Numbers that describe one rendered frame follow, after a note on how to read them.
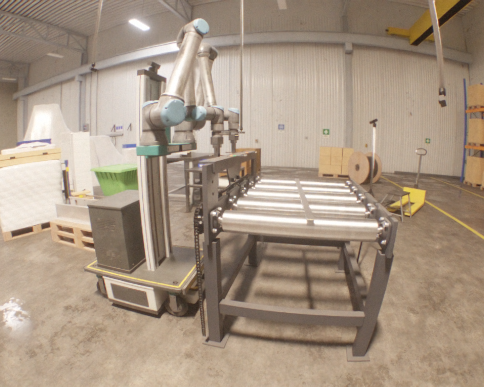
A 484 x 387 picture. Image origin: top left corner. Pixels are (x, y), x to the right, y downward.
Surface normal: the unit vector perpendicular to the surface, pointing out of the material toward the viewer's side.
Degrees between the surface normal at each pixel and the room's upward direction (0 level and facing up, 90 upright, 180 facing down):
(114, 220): 90
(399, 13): 90
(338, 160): 90
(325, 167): 90
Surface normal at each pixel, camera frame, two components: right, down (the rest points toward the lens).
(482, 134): -0.24, 0.21
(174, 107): 0.71, 0.23
